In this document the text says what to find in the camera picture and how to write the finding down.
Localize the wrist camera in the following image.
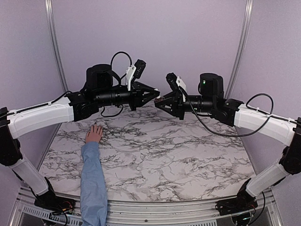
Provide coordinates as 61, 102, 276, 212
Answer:
166, 73, 187, 91
125, 59, 146, 91

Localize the left aluminium frame post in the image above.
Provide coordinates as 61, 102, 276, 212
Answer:
45, 0, 68, 91

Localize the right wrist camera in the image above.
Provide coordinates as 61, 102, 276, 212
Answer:
166, 73, 187, 91

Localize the blue sleeved forearm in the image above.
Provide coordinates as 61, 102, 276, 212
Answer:
80, 141, 108, 226

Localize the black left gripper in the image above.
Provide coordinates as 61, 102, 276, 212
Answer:
95, 81, 160, 111

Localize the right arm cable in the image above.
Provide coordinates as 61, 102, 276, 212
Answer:
178, 87, 297, 137

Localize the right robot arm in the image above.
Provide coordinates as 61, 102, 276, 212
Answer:
155, 73, 301, 216

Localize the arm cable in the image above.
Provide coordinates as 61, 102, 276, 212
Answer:
101, 51, 132, 117
178, 87, 297, 137

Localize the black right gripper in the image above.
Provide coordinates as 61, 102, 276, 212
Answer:
155, 90, 215, 120

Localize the right aluminium frame post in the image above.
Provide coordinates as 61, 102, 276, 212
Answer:
225, 0, 254, 99

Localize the mannequin hand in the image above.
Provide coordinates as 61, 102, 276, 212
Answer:
85, 124, 103, 144

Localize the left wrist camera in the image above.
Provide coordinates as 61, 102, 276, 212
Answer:
125, 59, 146, 91

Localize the red nail polish bottle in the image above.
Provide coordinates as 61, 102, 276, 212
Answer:
154, 97, 162, 103

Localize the front aluminium rail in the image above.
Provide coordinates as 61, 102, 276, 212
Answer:
8, 187, 283, 226

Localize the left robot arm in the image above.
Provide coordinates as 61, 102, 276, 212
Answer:
0, 60, 159, 210

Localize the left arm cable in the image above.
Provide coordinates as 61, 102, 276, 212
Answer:
101, 51, 132, 117

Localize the aluminium frame post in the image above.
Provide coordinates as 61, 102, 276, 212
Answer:
45, 0, 68, 91
225, 0, 254, 99

